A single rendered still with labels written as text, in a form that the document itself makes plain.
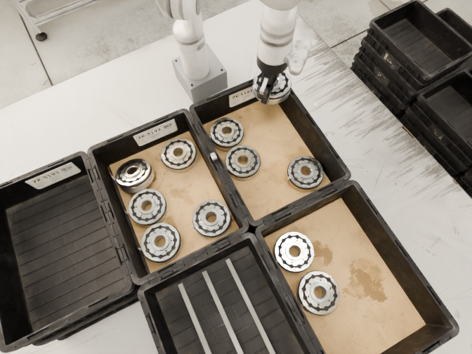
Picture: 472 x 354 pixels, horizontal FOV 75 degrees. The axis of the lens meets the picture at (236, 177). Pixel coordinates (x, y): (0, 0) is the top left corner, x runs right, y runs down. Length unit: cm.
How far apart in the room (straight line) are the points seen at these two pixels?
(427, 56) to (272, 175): 118
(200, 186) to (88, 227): 33
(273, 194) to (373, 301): 37
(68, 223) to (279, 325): 63
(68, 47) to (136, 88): 141
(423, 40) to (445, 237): 109
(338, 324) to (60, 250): 75
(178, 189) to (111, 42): 181
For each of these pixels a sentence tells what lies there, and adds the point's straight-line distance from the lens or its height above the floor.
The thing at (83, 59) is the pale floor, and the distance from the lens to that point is 254.
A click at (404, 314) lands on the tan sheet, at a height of 83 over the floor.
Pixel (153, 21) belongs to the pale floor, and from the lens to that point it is 263.
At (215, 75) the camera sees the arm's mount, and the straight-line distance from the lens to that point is 116.
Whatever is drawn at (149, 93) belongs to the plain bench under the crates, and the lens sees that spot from 127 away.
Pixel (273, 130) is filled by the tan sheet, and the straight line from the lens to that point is 98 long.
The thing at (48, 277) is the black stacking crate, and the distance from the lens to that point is 98.
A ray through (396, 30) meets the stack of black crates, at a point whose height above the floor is 49.
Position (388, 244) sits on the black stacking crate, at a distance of 86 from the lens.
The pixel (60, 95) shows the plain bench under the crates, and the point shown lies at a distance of 139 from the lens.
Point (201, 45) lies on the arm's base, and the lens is 105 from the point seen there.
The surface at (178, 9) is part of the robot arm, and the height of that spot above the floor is 109.
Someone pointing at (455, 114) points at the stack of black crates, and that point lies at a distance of 188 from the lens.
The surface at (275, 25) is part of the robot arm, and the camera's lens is 65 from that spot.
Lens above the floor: 167
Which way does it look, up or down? 68 degrees down
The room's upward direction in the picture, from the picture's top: 1 degrees counter-clockwise
